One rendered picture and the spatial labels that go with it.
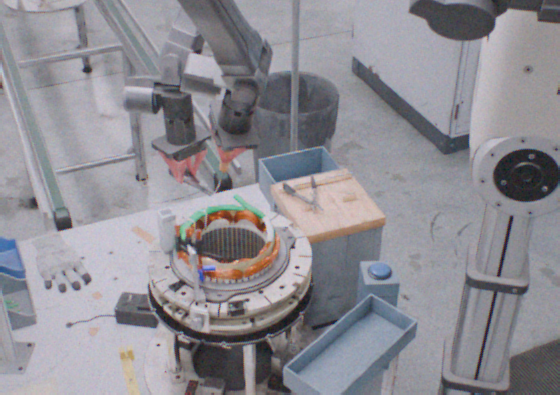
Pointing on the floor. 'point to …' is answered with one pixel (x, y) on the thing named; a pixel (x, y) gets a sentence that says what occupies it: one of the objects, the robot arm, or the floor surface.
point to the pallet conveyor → (26, 119)
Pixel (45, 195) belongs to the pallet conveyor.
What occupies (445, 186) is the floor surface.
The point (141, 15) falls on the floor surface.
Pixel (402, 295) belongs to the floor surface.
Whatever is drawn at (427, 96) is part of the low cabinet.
